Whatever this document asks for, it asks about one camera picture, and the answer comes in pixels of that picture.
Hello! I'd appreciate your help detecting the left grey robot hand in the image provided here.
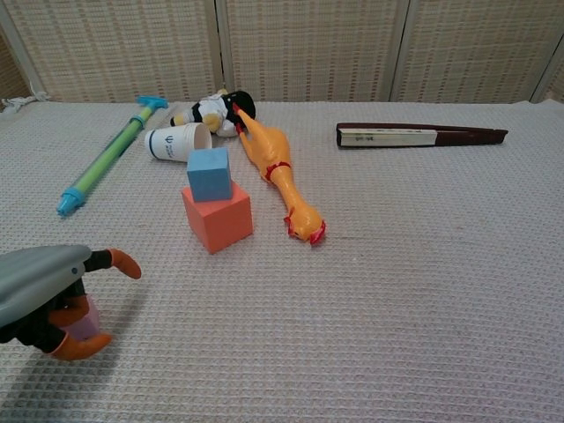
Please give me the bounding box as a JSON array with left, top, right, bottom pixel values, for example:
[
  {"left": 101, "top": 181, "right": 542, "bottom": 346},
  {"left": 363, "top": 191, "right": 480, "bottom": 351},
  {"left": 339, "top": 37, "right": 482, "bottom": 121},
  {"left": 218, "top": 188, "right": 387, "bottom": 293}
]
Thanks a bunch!
[{"left": 0, "top": 244, "right": 143, "bottom": 362}]

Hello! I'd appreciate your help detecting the small pink foam cube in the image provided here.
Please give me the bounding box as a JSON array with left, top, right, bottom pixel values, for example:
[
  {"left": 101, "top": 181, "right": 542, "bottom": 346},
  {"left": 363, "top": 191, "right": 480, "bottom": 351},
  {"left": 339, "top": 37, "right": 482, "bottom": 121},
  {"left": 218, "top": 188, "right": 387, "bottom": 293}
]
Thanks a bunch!
[{"left": 65, "top": 294, "right": 101, "bottom": 343}]

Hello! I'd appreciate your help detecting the medium blue foam cube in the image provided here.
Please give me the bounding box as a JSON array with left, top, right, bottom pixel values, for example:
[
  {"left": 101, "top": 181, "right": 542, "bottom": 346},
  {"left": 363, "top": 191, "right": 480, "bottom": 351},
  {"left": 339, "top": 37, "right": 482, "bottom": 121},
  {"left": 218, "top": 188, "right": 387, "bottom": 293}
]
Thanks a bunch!
[{"left": 186, "top": 146, "right": 233, "bottom": 204}]

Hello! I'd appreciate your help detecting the green blue water squirter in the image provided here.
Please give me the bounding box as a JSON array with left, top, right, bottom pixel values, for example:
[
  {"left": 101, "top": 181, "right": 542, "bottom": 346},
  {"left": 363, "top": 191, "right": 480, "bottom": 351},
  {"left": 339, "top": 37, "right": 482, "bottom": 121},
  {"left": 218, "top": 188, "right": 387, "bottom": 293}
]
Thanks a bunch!
[{"left": 56, "top": 95, "right": 170, "bottom": 218}]

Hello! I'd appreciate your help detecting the white paper cup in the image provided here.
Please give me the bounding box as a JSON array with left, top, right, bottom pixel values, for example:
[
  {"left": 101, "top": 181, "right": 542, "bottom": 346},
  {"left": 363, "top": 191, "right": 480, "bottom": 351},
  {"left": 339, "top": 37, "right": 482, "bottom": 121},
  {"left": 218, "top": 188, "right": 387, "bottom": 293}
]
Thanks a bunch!
[{"left": 144, "top": 122, "right": 213, "bottom": 164}]

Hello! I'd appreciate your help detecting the large orange foam cube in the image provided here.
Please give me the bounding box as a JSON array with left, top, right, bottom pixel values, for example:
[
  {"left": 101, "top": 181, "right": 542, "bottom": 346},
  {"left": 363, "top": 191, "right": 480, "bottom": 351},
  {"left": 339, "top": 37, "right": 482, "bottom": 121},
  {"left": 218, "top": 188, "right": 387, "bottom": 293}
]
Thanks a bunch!
[{"left": 181, "top": 180, "right": 255, "bottom": 256}]

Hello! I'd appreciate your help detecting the woven bamboo screen panel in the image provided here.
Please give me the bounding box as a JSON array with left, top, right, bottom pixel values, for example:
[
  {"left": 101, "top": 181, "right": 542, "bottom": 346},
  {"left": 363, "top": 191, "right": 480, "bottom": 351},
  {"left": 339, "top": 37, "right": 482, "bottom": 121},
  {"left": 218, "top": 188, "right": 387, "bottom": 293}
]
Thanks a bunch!
[
  {"left": 0, "top": 26, "right": 34, "bottom": 101},
  {"left": 218, "top": 0, "right": 413, "bottom": 103},
  {"left": 0, "top": 0, "right": 226, "bottom": 105},
  {"left": 531, "top": 43, "right": 564, "bottom": 103},
  {"left": 390, "top": 0, "right": 564, "bottom": 105}
]

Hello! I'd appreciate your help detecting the black white plush doll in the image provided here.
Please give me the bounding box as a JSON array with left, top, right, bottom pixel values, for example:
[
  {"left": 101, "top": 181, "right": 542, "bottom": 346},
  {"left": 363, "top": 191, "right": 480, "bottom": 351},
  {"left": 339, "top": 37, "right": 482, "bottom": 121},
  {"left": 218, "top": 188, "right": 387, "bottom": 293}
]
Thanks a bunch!
[{"left": 169, "top": 89, "right": 258, "bottom": 138}]

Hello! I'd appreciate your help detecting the yellow rubber chicken toy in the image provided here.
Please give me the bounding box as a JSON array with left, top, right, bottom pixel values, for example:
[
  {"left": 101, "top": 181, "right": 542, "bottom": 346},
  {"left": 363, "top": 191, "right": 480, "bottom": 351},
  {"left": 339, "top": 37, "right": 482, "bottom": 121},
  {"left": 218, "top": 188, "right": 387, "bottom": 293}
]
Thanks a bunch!
[{"left": 233, "top": 103, "right": 328, "bottom": 248}]

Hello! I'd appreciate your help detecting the beige woven tablecloth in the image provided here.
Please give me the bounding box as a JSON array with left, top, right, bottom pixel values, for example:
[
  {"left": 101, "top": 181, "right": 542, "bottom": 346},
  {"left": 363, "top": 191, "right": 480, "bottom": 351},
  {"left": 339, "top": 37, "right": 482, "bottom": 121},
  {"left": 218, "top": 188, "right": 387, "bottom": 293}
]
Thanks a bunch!
[{"left": 0, "top": 91, "right": 564, "bottom": 423}]

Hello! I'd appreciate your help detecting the folded dark red fan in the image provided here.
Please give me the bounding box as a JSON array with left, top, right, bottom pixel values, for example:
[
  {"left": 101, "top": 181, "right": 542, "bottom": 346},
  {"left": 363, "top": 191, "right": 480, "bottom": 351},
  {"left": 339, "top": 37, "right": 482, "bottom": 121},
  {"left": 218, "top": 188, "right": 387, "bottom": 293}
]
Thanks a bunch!
[{"left": 336, "top": 122, "right": 509, "bottom": 150}]

